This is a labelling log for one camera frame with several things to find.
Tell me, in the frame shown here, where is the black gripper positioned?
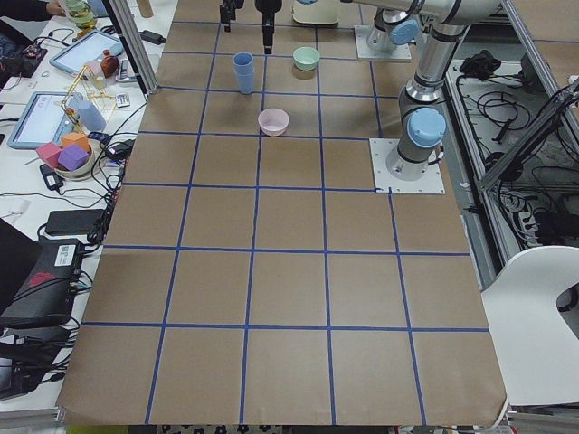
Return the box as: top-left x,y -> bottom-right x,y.
254,0 -> 282,54

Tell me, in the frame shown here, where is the blue plastic cup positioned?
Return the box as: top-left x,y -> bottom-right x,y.
232,52 -> 254,75
235,71 -> 255,95

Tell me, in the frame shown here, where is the green plastic bowl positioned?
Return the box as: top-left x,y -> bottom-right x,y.
292,46 -> 320,71

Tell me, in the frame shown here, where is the white toaster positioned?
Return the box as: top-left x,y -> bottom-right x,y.
291,0 -> 340,24

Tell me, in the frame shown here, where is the pink plastic bowl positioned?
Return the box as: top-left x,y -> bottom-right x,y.
258,108 -> 290,137

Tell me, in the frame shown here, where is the black power adapter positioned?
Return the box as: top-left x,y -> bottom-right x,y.
139,30 -> 166,45

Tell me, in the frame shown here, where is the light blue bottle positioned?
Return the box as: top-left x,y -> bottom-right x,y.
78,99 -> 106,132

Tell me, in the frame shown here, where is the blue teach pendant tablet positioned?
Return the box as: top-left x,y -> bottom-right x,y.
7,91 -> 73,149

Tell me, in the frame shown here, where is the bowl of coloured blocks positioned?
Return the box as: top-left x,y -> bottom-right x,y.
36,132 -> 96,181

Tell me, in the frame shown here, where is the black computer box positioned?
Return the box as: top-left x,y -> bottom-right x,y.
1,238 -> 83,329

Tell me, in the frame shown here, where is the white chair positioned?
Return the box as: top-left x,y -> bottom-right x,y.
482,246 -> 578,406

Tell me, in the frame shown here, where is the aluminium frame post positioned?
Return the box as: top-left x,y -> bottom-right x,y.
103,0 -> 158,95

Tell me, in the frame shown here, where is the gold wire rack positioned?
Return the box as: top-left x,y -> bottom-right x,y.
61,61 -> 116,130

